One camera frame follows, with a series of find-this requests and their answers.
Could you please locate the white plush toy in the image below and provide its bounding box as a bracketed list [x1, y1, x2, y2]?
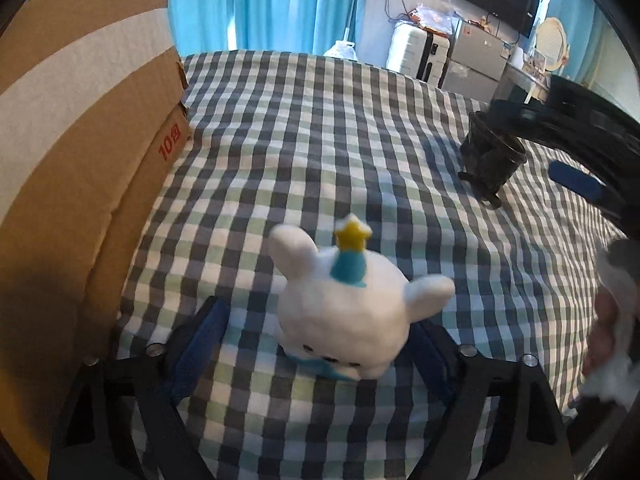
[269, 213, 457, 382]

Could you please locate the blue curtain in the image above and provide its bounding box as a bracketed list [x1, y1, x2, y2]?
[159, 0, 367, 54]

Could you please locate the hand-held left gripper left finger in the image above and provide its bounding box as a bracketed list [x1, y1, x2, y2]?
[47, 295, 232, 480]

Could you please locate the grey fridge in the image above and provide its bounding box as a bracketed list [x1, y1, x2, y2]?
[441, 19, 517, 104]

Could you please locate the white oval mirror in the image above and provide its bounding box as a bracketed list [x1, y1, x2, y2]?
[536, 16, 572, 74]

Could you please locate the black cup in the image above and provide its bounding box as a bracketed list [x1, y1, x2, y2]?
[457, 110, 529, 211]

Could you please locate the white dresser table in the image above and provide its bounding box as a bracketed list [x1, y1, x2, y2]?
[499, 60, 552, 107]

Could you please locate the white suitcase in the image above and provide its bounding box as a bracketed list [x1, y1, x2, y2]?
[384, 20, 452, 84]

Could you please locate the checkered cloth covered desktop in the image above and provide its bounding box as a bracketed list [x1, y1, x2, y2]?
[114, 50, 640, 480]

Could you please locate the brown cardboard box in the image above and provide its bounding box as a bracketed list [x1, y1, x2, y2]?
[0, 0, 194, 463]

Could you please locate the white plastic bag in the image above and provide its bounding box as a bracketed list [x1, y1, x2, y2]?
[323, 39, 359, 62]

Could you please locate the person's right hand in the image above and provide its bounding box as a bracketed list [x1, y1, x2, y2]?
[582, 287, 632, 378]

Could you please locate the pile of packets on suitcase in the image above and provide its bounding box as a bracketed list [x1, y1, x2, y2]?
[406, 3, 459, 37]

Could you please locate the white pole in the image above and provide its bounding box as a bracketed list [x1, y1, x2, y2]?
[344, 0, 364, 44]

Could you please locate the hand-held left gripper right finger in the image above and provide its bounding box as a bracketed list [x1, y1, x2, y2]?
[405, 319, 574, 480]

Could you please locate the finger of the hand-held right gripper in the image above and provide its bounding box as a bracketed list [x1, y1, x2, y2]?
[486, 99, 549, 137]
[547, 159, 609, 204]

